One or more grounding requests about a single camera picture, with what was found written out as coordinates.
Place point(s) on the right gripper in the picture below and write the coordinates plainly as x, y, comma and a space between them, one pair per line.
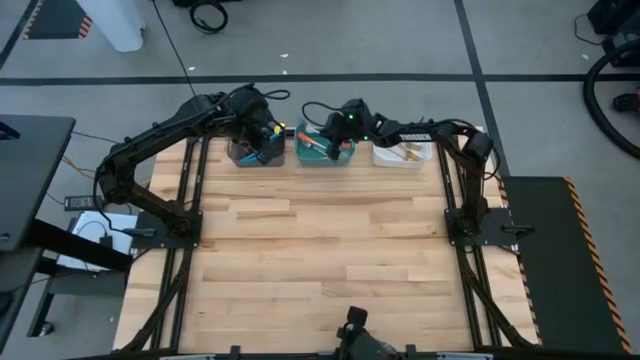
350, 130

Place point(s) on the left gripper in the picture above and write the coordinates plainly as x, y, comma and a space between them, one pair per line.
260, 130

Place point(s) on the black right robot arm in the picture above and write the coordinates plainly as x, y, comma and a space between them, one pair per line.
415, 136

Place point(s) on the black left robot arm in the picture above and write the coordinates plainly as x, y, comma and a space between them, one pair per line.
150, 134

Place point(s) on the teal plastic bin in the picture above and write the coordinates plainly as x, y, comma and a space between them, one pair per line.
310, 159

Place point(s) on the grey plastic bin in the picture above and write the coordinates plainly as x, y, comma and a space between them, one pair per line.
235, 150

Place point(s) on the white plastic bin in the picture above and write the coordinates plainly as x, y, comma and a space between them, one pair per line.
385, 159

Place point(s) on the white paper sheet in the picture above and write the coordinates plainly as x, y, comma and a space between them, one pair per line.
115, 222

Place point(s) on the black power adapter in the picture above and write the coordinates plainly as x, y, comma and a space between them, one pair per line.
82, 202

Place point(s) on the white column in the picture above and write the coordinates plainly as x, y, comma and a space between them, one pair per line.
115, 25

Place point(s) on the black desk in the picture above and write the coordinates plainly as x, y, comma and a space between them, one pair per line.
35, 170

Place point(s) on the small hazard-striped black mat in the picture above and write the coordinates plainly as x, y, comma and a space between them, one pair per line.
55, 17

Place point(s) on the large hazard-edged black mat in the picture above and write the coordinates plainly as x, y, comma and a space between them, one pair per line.
555, 280

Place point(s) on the small black floor object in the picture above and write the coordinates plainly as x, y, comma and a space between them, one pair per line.
627, 102

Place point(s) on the black equipment case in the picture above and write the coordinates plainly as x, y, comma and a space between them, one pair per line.
617, 12

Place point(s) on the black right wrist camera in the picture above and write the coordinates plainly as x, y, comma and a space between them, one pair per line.
356, 106

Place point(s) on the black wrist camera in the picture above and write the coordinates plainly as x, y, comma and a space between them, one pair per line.
356, 106
250, 102

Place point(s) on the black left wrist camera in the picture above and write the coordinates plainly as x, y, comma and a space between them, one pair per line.
250, 102

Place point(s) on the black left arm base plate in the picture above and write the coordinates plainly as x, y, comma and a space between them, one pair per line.
143, 244

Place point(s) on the black camera device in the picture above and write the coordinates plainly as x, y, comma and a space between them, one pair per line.
357, 320

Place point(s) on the black table frame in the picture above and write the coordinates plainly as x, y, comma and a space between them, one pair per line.
175, 310

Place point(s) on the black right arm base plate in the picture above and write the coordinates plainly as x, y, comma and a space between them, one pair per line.
500, 241

